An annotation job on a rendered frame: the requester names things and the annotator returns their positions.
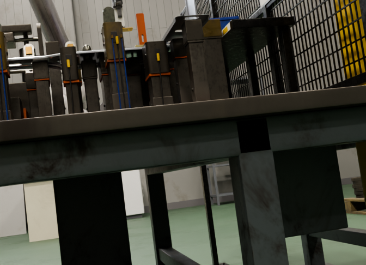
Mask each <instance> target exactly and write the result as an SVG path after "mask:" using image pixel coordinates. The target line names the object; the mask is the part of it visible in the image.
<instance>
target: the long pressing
mask: <svg viewBox="0 0 366 265"><path fill-rule="evenodd" d="M167 52H170V45H167ZM125 54H126V58H128V57H131V55H133V57H139V62H140V64H144V62H143V54H142V47H128V48H125ZM76 55H77V65H78V69H81V61H83V59H84V58H88V57H91V58H93V60H94V59H95V60H96V66H97V65H98V62H99V58H100V57H104V51H103V50H89V51H76ZM8 60H9V64H17V63H21V64H17V65H9V70H24V69H32V68H33V66H32V62H36V61H48V67H49V68H52V69H59V70H61V69H62V66H61V64H60V63H61V62H58V61H61V60H60V53H56V54H52V55H46V56H33V57H17V58H8ZM97 68H98V67H97Z"/></svg>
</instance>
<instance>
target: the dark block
mask: <svg viewBox="0 0 366 265"><path fill-rule="evenodd" d="M45 45H46V55H52V54H56V53H60V49H59V42H58V41H50V42H45ZM49 71H50V81H51V91H52V101H53V111H54V116H57V115H65V110H66V107H65V105H64V95H63V85H62V75H61V70H59V69H52V68H49Z"/></svg>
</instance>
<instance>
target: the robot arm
mask: <svg viewBox="0 0 366 265"><path fill-rule="evenodd" d="M29 2H30V4H31V7H32V9H33V11H34V14H35V16H36V19H37V21H38V23H40V24H41V30H42V33H43V35H44V37H45V39H46V42H50V41H58V42H59V48H60V47H65V44H66V42H68V41H69V39H68V36H67V34H66V32H65V29H64V27H63V24H62V22H61V19H60V17H59V15H58V12H57V10H56V7H55V4H54V2H53V0H29ZM112 4H113V9H114V14H115V21H116V22H118V21H120V22H121V23H122V26H123V27H122V28H125V21H124V13H123V8H122V7H123V6H122V4H123V0H112ZM61 75H62V70H61ZM62 85H63V76H62ZM81 91H82V100H83V103H84V102H85V101H86V93H85V87H84V82H83V79H82V87H81ZM50 93H51V104H52V114H53V115H54V111H53V101H52V91H51V86H50ZM63 95H64V105H65V107H66V110H65V114H66V115H68V114H69V113H68V102H67V97H66V87H64V86H63Z"/></svg>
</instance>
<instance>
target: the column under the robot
mask: <svg viewBox="0 0 366 265"><path fill-rule="evenodd" d="M53 189H54V199H55V205H56V216H57V226H58V236H59V246H60V256H61V263H62V265H132V260H131V251H130V242H129V233H128V227H127V218H126V209H125V200H124V191H123V181H122V176H121V172H116V173H107V174H99V175H93V176H85V177H76V178H67V179H59V180H53Z"/></svg>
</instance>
